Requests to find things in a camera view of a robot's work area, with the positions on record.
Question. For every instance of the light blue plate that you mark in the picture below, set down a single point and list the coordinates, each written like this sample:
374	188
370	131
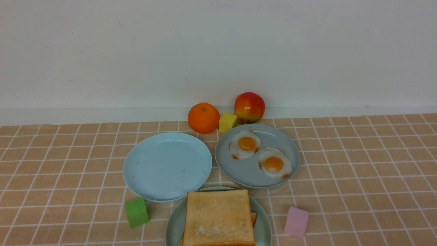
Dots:
165	167

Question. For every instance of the checkered orange tablecloth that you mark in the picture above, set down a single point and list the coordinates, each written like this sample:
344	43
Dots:
365	181

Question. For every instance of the fried egg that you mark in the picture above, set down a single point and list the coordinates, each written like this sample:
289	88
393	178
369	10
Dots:
274	163
244	144

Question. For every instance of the red yellow apple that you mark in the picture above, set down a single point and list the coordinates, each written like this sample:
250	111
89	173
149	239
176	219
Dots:
249	108

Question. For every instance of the green cube block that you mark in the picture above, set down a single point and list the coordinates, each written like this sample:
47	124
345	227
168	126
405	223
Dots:
136	212

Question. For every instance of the right fried egg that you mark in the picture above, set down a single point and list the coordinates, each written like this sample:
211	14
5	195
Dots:
274	163

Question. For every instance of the yellow cube block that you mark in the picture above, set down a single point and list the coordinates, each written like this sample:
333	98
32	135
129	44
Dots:
227	122

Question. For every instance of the grey-blue plate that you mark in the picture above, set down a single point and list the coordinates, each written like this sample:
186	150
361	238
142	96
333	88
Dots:
246	172

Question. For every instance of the mint green plate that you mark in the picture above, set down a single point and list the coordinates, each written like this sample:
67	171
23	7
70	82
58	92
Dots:
175	226

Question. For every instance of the back fried egg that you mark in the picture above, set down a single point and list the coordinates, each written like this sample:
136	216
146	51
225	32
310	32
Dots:
244	144

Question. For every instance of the toast slice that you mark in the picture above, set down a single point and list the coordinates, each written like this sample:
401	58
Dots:
253	219
218	218

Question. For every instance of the orange fruit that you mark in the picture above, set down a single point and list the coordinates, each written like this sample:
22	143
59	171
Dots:
203	118

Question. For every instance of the pink cube block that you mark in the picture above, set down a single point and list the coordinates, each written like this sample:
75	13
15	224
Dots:
296	222

